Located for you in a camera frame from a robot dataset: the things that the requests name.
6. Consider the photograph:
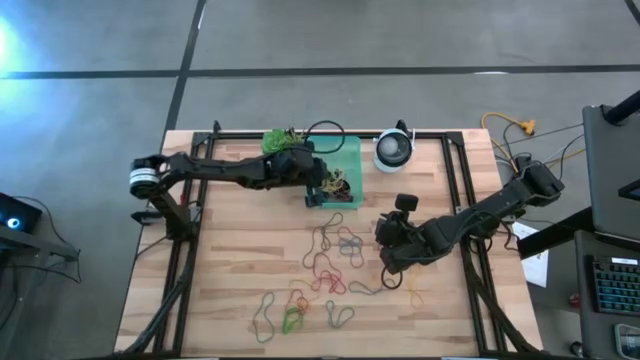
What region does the black pole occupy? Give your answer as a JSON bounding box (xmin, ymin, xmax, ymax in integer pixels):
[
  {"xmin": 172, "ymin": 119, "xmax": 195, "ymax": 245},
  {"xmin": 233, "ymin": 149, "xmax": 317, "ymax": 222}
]
[{"xmin": 602, "ymin": 89, "xmax": 640, "ymax": 126}]

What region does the thin black rubber band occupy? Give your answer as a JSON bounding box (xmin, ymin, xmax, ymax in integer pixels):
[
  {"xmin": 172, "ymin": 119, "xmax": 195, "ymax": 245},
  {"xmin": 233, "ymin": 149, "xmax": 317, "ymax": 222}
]
[{"xmin": 310, "ymin": 211, "xmax": 347, "ymax": 254}]

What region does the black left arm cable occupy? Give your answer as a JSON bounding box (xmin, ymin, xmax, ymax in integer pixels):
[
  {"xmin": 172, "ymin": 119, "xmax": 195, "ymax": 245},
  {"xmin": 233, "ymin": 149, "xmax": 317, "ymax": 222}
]
[{"xmin": 303, "ymin": 119, "xmax": 347, "ymax": 155}]

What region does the succulent in triangle-pattern pot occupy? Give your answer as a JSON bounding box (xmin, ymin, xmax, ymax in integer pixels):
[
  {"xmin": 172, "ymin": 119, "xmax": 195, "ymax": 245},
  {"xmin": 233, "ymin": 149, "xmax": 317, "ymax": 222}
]
[{"xmin": 261, "ymin": 127, "xmax": 306, "ymax": 155}]

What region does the yellow rubber band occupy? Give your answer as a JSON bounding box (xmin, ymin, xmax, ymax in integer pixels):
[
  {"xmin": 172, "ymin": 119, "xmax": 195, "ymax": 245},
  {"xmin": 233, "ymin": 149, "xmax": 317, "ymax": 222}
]
[
  {"xmin": 288, "ymin": 276, "xmax": 322, "ymax": 292},
  {"xmin": 404, "ymin": 263, "xmax": 426, "ymax": 310},
  {"xmin": 323, "ymin": 169, "xmax": 349, "ymax": 194}
]

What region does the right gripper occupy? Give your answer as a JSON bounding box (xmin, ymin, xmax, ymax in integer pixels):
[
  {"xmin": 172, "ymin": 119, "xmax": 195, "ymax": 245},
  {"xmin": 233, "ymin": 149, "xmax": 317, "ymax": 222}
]
[{"xmin": 374, "ymin": 209, "xmax": 426, "ymax": 275}]

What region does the green rubber band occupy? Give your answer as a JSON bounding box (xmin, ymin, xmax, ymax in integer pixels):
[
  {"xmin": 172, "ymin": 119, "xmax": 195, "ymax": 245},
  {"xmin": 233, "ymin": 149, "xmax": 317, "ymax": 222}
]
[{"xmin": 280, "ymin": 305, "xmax": 307, "ymax": 336}]

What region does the black desk bar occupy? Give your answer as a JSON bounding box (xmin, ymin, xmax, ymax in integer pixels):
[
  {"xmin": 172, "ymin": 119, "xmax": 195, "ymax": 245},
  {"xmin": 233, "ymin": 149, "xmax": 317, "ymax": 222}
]
[{"xmin": 517, "ymin": 206, "xmax": 599, "ymax": 260}]

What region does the small gray device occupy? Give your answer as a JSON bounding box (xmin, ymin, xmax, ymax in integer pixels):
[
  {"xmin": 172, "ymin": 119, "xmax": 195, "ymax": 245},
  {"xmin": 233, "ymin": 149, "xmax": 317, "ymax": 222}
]
[{"xmin": 613, "ymin": 322, "xmax": 640, "ymax": 347}]

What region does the gray desk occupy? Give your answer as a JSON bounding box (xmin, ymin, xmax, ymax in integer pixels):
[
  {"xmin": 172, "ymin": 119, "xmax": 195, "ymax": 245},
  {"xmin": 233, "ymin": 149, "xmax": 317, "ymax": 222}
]
[{"xmin": 573, "ymin": 229, "xmax": 640, "ymax": 360}]

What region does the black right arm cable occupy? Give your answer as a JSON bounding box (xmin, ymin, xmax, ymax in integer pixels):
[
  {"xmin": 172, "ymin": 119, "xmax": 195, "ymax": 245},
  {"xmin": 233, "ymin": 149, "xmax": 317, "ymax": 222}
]
[{"xmin": 380, "ymin": 263, "xmax": 404, "ymax": 291}]

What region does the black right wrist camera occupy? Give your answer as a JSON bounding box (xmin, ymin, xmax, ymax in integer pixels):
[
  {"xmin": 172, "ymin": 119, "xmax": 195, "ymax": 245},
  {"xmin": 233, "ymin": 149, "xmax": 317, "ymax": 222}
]
[{"xmin": 393, "ymin": 193, "xmax": 420, "ymax": 214}]

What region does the backlit black keyboard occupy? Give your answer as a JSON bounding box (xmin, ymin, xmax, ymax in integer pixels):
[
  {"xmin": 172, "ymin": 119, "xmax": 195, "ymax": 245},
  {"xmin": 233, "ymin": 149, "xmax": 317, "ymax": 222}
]
[{"xmin": 591, "ymin": 255, "xmax": 640, "ymax": 317}]

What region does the black device with blue light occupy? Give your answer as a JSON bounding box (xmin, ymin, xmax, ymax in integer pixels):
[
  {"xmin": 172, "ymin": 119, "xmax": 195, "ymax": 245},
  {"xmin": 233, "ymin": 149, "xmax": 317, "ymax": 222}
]
[{"xmin": 0, "ymin": 191, "xmax": 44, "ymax": 234}]

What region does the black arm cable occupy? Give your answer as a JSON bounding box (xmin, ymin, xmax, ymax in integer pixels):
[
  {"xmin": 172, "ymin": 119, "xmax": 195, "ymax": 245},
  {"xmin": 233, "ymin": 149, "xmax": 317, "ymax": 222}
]
[
  {"xmin": 303, "ymin": 119, "xmax": 347, "ymax": 155},
  {"xmin": 380, "ymin": 263, "xmax": 404, "ymax": 291}
]

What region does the teal translucent plastic bin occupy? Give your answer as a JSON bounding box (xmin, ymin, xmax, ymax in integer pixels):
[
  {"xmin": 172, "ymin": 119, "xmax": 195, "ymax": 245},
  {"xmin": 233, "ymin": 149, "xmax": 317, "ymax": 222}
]
[{"xmin": 304, "ymin": 134, "xmax": 365, "ymax": 210}]

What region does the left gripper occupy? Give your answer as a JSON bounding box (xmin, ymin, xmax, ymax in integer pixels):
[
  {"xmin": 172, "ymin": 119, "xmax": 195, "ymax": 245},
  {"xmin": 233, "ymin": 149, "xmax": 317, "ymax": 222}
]
[{"xmin": 285, "ymin": 147, "xmax": 332, "ymax": 207}]

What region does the yellow floor cable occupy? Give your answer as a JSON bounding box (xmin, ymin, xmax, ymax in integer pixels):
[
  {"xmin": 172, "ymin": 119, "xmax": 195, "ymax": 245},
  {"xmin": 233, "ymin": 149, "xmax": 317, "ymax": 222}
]
[{"xmin": 480, "ymin": 112, "xmax": 539, "ymax": 176}]

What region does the white dome security camera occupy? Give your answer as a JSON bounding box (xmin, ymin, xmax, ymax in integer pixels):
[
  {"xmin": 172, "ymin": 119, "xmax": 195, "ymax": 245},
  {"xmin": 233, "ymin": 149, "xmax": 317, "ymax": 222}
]
[{"xmin": 372, "ymin": 119, "xmax": 417, "ymax": 175}]

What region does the white paper sheet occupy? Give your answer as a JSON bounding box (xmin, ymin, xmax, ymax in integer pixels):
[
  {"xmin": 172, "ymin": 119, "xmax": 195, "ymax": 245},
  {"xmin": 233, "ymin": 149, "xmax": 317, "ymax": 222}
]
[{"xmin": 510, "ymin": 221, "xmax": 550, "ymax": 289}]

